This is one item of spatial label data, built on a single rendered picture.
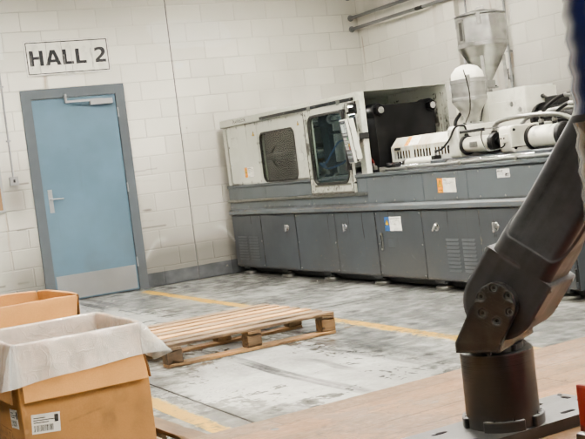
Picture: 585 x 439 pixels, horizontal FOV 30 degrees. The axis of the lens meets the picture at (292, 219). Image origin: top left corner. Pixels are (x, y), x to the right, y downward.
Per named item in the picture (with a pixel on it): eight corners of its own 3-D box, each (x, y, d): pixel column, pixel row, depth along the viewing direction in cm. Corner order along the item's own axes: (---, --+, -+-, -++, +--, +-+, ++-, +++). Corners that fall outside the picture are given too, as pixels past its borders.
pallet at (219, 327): (265, 322, 807) (264, 303, 807) (336, 333, 720) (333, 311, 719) (112, 353, 749) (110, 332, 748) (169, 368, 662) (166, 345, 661)
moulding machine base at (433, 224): (235, 273, 1210) (224, 186, 1205) (315, 260, 1256) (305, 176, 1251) (576, 303, 720) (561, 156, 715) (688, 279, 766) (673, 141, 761)
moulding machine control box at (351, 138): (340, 164, 947) (335, 120, 945) (362, 161, 957) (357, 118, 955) (351, 163, 931) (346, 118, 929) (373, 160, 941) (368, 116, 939)
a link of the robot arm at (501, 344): (548, 266, 95) (487, 269, 98) (513, 281, 87) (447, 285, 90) (555, 337, 95) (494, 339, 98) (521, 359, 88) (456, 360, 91)
